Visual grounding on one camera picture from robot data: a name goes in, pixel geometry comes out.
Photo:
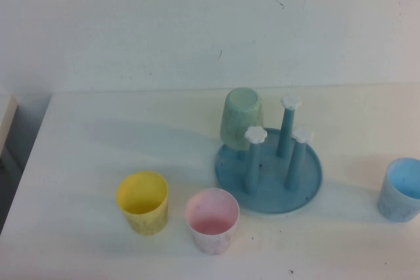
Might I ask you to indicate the pink plastic cup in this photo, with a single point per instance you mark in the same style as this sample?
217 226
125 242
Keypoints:
213 240

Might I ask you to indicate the green plastic cup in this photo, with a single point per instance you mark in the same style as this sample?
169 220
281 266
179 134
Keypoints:
239 119

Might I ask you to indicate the blue plastic cup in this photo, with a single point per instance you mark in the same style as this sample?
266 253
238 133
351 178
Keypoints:
393 208

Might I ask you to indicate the yellow plastic cup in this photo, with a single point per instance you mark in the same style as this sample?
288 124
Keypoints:
144 217

